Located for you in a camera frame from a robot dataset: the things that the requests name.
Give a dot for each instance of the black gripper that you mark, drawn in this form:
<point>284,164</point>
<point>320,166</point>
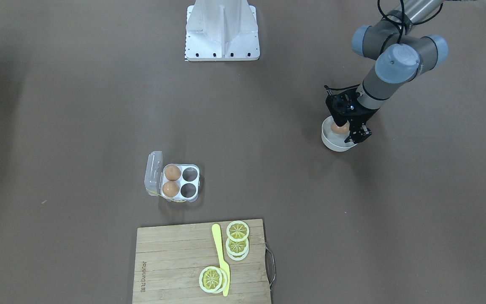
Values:
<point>361,118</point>

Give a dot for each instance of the brown egg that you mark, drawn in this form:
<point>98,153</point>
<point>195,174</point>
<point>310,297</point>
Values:
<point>172,172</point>
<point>170,189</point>
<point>340,129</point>

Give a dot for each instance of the clear plastic egg box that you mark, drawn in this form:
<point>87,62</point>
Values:
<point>154,178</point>

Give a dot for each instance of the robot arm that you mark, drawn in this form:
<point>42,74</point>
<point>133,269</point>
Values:
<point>399,59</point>

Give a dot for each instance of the brown egg front in box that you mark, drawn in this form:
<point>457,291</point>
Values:
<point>170,189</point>

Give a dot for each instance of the white bowl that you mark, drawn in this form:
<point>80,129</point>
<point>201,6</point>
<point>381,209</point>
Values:
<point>332,142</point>

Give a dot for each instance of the lemon slice top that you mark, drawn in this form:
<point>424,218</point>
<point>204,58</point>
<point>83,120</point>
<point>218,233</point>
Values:
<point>237,230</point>

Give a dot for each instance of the yellow plastic knife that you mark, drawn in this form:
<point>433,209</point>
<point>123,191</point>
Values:
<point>217,237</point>

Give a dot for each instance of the lemon slice front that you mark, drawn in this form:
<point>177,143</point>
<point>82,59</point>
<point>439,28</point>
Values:
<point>213,280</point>

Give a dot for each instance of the wooden cutting board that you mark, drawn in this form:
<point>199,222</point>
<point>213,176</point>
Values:
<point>169,260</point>

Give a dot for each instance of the white camera post base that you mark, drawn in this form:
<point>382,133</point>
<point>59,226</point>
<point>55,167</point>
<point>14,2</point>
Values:
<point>221,30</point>

